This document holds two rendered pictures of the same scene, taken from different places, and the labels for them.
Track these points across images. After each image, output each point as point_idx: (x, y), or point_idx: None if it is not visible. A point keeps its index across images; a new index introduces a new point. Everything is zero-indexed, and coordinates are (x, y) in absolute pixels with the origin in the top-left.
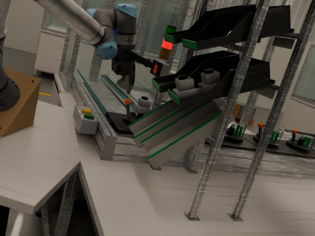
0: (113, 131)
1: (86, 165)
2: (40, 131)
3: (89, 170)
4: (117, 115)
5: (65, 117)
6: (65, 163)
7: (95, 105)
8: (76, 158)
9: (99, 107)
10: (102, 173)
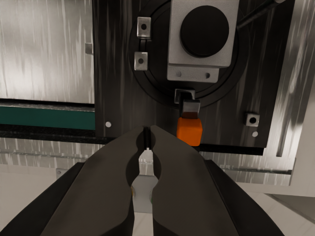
0: (259, 159)
1: (283, 188)
2: (146, 234)
3: (303, 187)
4: (126, 107)
5: (40, 176)
6: (273, 216)
7: (29, 145)
8: (254, 197)
9: (16, 124)
10: (313, 168)
